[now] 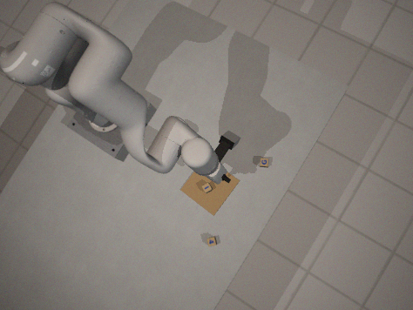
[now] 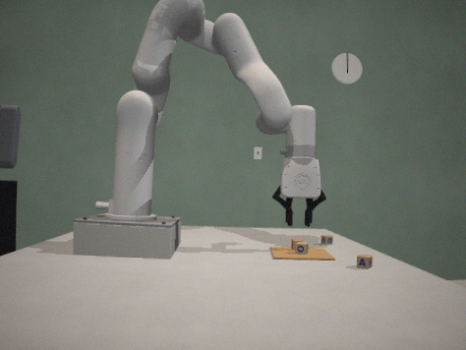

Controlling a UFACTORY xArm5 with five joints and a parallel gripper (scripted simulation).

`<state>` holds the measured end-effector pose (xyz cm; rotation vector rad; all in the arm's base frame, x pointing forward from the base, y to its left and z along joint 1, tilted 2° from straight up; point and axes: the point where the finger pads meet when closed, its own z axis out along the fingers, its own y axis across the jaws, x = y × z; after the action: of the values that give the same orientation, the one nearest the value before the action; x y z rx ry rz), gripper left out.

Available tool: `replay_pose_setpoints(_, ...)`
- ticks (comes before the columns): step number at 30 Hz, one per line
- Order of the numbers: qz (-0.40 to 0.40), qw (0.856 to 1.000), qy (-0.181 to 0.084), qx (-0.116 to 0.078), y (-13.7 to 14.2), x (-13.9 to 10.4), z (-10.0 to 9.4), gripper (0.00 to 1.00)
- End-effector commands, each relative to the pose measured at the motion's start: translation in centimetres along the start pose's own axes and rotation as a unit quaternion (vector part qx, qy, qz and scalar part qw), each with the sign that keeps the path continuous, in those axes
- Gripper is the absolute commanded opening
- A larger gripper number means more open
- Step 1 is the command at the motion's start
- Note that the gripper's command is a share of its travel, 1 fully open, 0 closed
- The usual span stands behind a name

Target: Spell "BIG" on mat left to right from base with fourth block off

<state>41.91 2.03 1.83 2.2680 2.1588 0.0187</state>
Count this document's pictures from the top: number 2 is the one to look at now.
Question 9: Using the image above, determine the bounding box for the tan mat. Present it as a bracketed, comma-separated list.
[270, 247, 335, 261]

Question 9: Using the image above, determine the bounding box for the wooden letter block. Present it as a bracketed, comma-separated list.
[295, 242, 309, 255]
[292, 239, 304, 250]
[357, 254, 373, 269]
[320, 235, 333, 245]

